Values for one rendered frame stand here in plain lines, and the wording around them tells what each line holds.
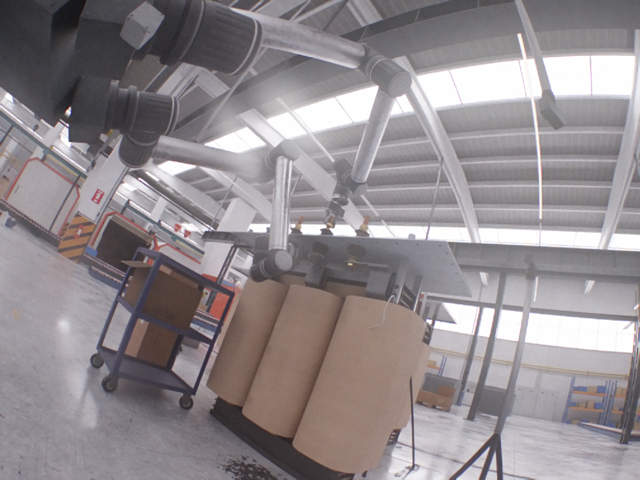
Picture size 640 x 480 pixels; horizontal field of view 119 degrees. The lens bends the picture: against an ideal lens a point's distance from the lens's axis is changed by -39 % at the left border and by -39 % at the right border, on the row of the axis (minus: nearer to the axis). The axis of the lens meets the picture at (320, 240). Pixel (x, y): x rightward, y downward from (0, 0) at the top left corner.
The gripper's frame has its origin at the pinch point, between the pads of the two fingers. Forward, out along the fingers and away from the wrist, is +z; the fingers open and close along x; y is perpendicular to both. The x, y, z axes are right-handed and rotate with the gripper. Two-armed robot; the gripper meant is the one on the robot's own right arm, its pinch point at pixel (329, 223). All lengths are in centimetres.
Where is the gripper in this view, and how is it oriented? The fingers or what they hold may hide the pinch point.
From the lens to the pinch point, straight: 198.3
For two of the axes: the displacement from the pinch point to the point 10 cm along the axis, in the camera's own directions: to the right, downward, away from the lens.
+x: -7.3, -4.7, -4.9
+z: -3.4, 8.8, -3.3
